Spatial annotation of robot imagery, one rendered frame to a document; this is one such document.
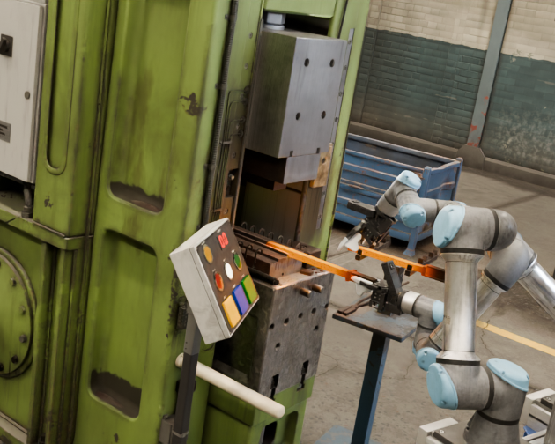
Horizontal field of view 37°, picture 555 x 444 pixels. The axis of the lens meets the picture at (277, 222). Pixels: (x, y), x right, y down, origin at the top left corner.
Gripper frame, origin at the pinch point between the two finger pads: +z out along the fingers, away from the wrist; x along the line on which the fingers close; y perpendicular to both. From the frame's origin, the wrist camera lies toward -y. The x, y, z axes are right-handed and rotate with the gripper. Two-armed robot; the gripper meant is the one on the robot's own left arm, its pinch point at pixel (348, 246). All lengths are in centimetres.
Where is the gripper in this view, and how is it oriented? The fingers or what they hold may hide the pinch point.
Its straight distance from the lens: 289.9
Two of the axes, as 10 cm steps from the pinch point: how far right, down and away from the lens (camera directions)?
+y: 6.1, 7.1, -3.5
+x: 6.1, -1.4, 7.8
